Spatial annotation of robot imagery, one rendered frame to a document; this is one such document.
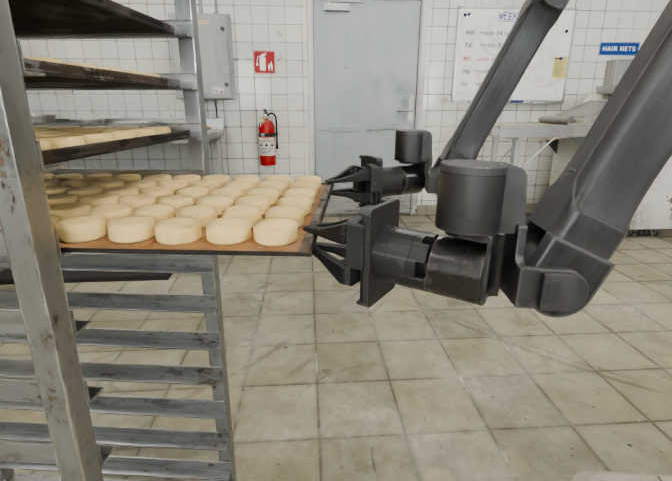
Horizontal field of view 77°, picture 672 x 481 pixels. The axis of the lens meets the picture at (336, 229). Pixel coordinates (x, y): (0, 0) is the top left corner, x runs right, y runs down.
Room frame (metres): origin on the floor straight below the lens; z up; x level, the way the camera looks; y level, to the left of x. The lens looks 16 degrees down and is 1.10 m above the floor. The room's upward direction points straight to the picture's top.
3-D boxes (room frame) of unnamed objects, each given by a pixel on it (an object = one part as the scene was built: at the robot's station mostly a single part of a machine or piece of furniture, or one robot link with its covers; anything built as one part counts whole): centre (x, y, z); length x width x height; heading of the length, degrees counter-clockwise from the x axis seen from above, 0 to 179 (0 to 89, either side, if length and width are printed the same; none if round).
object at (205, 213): (0.52, 0.18, 0.96); 0.05 x 0.05 x 0.02
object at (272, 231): (0.45, 0.07, 0.96); 0.05 x 0.05 x 0.02
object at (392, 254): (0.40, -0.06, 0.95); 0.07 x 0.07 x 0.10; 57
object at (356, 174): (0.78, -0.02, 0.95); 0.09 x 0.07 x 0.07; 117
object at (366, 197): (0.78, -0.02, 0.96); 0.09 x 0.07 x 0.07; 117
